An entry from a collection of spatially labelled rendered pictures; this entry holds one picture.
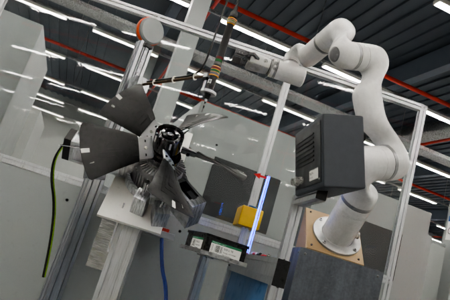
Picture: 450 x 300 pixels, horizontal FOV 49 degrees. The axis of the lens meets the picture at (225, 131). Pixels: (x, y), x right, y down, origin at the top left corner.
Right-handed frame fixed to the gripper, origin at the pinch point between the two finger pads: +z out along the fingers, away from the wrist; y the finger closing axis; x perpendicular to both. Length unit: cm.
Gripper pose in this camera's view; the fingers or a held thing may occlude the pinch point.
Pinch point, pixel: (236, 55)
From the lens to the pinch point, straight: 217.5
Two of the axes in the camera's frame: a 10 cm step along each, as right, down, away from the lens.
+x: 2.9, -9.3, 2.5
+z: -9.5, -3.1, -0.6
